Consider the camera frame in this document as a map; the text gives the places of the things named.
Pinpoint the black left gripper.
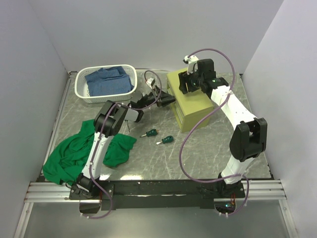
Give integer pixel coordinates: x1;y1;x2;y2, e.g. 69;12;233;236
140;87;176;110

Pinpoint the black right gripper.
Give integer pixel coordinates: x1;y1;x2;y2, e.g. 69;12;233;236
178;67;204;96

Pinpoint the green stubby screwdriver orange cap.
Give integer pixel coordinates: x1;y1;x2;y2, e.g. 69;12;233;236
140;129;159;138

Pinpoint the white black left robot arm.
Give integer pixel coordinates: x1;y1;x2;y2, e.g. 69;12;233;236
76;86;176;199

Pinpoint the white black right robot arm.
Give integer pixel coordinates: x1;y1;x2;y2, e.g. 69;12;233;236
178;56;267;198

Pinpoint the yellow-green metal tool cabinet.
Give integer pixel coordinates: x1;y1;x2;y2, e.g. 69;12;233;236
166;69;214;133

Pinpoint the blue checked shirt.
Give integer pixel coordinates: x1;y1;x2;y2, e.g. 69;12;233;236
85;66;134;97

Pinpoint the white plastic laundry basket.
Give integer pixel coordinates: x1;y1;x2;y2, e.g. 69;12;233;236
74;64;138;103

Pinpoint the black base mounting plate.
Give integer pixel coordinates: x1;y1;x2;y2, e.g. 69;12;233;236
69;179;247;211

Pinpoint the green cloth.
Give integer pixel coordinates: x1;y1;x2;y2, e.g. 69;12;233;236
43;119;137;184

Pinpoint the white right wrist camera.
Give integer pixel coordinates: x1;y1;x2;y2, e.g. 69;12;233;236
183;55;199;75

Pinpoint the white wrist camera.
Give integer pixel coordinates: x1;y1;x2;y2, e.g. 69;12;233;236
146;77;156;88
183;55;199;75

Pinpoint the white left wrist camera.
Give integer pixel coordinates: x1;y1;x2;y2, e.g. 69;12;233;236
146;77;156;88

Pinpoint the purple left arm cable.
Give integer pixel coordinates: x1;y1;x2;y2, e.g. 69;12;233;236
84;70;163;220

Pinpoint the aluminium frame rail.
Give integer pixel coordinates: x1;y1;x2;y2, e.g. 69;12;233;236
24;179;287;203

